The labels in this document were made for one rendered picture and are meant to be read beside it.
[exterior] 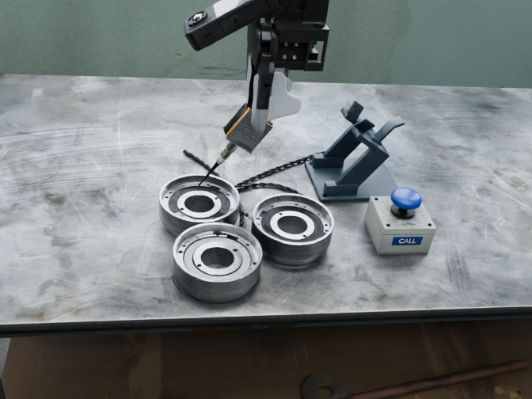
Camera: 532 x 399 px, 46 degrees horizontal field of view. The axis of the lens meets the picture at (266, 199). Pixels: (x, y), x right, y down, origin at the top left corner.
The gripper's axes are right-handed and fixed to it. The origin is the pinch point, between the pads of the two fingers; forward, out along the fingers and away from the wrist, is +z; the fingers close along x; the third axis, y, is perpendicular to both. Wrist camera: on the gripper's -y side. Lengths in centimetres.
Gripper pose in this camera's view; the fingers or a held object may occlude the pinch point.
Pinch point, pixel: (252, 120)
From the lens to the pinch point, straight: 80.4
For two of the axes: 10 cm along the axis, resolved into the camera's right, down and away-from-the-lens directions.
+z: -0.9, 8.0, 6.0
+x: -1.8, -6.0, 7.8
